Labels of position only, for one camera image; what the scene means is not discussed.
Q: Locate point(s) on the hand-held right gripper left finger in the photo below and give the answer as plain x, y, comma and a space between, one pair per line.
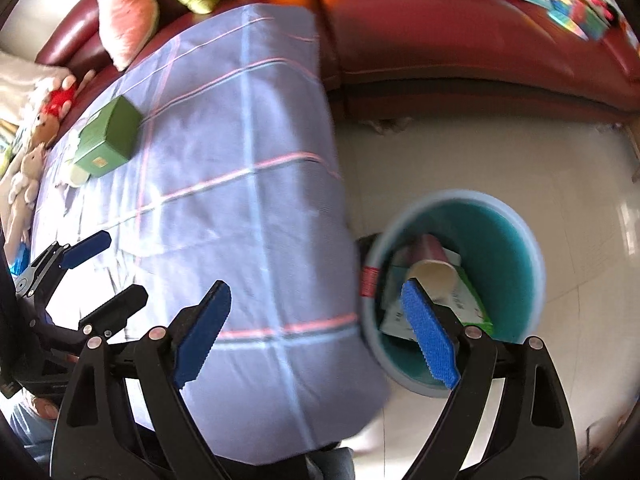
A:
202, 335

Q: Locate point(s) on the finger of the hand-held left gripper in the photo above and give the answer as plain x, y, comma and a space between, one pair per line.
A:
117, 305
87, 247

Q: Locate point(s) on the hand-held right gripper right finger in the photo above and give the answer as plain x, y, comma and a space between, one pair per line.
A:
432, 335

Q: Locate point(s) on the white paper box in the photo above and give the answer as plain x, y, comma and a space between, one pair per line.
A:
397, 317

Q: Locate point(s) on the green white carton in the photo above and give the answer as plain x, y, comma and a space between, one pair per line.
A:
465, 310

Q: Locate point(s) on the pink paper cup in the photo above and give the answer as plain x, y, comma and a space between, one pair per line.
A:
430, 270

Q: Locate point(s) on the blue plastic bin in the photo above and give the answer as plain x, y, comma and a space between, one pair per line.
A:
500, 250

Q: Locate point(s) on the person's left hand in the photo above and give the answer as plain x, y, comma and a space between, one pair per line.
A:
42, 407

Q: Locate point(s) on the person's jeans leg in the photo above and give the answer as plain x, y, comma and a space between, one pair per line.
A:
25, 432
335, 465

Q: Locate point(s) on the beige bunny plush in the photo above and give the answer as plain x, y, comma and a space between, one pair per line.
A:
27, 170

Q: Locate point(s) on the green cardboard box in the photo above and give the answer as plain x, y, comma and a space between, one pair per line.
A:
110, 135

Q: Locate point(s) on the doll in red dress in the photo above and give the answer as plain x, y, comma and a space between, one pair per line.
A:
57, 100

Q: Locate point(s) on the purple checked tablecloth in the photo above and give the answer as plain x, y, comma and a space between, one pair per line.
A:
225, 160

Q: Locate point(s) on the white blanket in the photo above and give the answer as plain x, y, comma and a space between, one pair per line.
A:
20, 80

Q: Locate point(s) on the pink watermelon plush pillow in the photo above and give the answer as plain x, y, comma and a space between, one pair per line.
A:
125, 15

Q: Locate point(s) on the red leather sofa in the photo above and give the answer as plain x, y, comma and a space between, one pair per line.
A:
450, 45

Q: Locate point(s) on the colourful picture book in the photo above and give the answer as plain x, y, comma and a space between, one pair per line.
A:
580, 10

